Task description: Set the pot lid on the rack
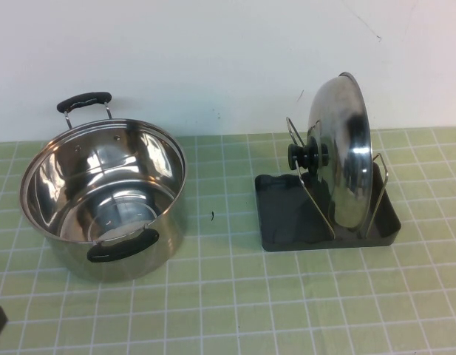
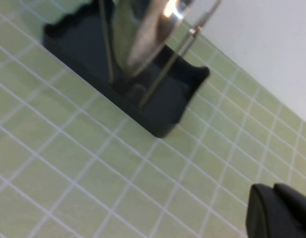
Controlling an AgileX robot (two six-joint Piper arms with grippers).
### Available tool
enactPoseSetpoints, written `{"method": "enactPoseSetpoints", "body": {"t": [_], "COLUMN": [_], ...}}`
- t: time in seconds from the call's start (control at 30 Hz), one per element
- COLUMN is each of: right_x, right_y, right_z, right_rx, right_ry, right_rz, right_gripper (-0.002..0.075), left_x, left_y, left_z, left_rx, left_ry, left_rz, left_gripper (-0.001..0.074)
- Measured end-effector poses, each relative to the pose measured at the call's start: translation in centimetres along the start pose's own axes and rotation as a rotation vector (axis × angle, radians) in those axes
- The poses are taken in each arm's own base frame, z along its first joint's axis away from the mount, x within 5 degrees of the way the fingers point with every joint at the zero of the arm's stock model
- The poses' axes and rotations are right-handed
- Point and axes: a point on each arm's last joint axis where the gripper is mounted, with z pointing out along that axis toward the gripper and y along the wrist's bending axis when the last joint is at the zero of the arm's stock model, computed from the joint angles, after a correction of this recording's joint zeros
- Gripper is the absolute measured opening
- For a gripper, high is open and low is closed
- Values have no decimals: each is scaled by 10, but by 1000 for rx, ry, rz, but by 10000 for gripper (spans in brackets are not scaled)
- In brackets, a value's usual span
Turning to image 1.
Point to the stainless steel lid black knob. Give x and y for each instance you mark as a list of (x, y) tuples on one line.
[(338, 111)]

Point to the green checkered table mat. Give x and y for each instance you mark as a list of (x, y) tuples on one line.
[(227, 303)]

